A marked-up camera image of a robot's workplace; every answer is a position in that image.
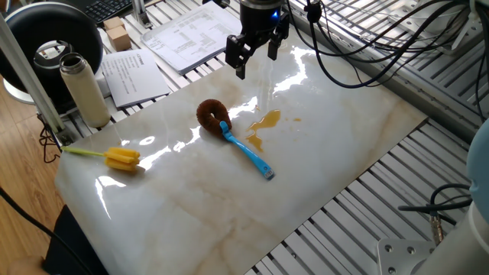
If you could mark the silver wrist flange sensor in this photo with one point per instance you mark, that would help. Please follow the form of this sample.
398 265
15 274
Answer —
261 2

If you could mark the cream thermos bottle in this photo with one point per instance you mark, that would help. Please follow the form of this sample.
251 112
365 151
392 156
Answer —
86 95

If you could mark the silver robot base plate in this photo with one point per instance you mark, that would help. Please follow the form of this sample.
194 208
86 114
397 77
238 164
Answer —
401 256

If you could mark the grey aluminium table rail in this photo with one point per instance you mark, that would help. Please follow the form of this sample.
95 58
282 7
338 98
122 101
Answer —
401 91

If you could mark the marble pattern tile slab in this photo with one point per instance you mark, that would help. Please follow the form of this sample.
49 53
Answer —
210 214

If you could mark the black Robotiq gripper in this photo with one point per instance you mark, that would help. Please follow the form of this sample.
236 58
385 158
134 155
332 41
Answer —
260 21

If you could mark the white text booklet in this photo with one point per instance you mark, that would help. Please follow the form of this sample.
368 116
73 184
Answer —
133 78

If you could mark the stapled printed paper stack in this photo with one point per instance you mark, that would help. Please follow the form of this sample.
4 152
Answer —
191 38

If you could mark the orange liquid spill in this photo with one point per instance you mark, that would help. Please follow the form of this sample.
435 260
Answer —
267 120

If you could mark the aluminium frame post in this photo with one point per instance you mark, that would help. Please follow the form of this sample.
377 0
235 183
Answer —
34 88

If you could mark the black computer keyboard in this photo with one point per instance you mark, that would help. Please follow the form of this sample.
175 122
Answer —
107 9

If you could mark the large wooden block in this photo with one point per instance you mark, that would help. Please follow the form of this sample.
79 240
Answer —
119 38

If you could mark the yellow sponge bottle brush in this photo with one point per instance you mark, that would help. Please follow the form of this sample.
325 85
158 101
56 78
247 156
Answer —
122 158

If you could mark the small metal stand foot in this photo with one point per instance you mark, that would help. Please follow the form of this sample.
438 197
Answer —
141 15

